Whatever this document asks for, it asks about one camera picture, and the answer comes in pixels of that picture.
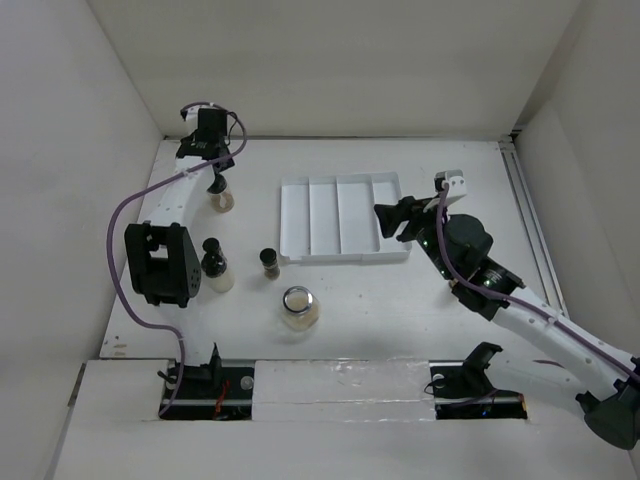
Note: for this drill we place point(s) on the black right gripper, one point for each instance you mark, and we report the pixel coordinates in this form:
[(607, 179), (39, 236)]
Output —
[(391, 215)]

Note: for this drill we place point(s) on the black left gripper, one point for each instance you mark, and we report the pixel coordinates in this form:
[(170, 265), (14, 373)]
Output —
[(189, 138)]

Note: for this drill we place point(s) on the black-capped glass condiment bottle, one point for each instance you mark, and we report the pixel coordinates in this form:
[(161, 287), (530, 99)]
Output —
[(220, 194)]

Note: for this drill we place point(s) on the small dark spice shaker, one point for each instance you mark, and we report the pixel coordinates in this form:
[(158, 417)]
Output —
[(269, 261)]

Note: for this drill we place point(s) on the wide glass jar metal rim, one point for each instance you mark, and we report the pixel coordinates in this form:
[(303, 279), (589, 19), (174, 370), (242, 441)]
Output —
[(300, 308)]

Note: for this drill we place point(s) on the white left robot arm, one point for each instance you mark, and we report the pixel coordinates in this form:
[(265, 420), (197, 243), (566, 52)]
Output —
[(164, 265)]

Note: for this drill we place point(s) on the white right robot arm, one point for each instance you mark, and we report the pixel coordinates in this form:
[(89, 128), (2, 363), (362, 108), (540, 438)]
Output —
[(582, 374)]

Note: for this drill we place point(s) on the white divided plastic tray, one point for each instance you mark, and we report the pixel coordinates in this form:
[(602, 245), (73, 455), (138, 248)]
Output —
[(331, 219)]

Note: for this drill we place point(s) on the black-capped white sauce bottle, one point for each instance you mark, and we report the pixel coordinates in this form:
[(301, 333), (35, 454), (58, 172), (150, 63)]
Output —
[(216, 271)]

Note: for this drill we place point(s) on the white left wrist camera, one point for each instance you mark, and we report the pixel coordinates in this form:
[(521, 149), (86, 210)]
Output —
[(189, 114)]

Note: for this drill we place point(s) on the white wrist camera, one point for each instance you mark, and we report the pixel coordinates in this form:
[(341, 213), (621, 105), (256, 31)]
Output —
[(189, 114), (450, 185)]

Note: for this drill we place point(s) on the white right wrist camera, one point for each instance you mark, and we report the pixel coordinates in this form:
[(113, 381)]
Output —
[(450, 185)]

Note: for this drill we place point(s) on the aluminium rail on right wall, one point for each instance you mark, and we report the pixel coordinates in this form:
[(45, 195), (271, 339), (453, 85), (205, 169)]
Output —
[(544, 265)]

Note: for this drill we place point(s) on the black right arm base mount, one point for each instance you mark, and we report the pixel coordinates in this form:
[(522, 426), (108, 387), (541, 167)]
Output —
[(462, 391)]

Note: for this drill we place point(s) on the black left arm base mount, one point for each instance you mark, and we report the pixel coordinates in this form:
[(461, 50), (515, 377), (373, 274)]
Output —
[(220, 390)]

